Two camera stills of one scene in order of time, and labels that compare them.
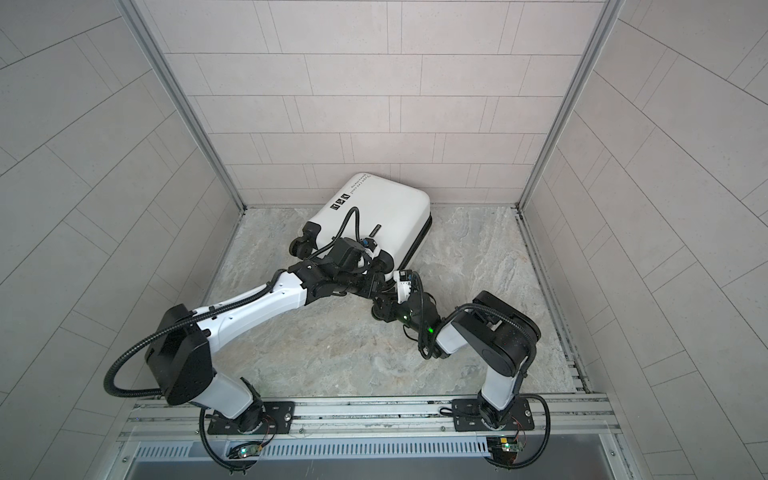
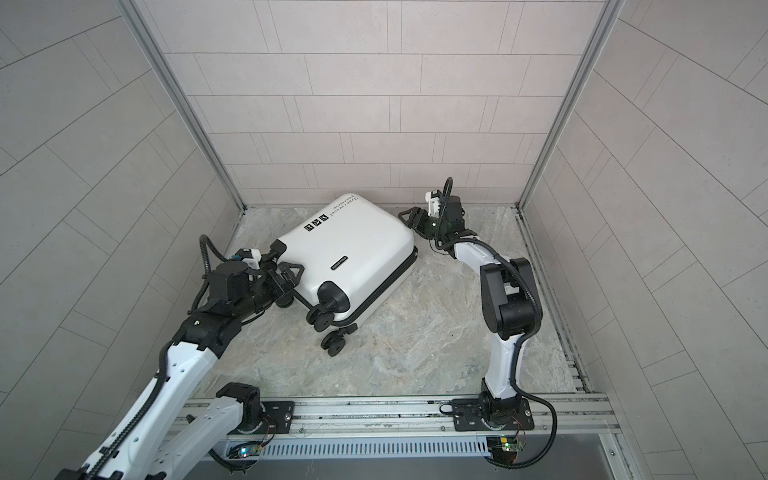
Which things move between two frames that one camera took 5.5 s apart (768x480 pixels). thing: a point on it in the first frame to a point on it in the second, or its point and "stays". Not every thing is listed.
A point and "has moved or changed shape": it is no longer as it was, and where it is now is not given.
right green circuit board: [504, 448] stays
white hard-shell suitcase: [393, 219] has moved or changed shape
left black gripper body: [356, 283] to [259, 294]
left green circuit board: [243, 450] stays
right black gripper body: [402, 314] to [432, 227]
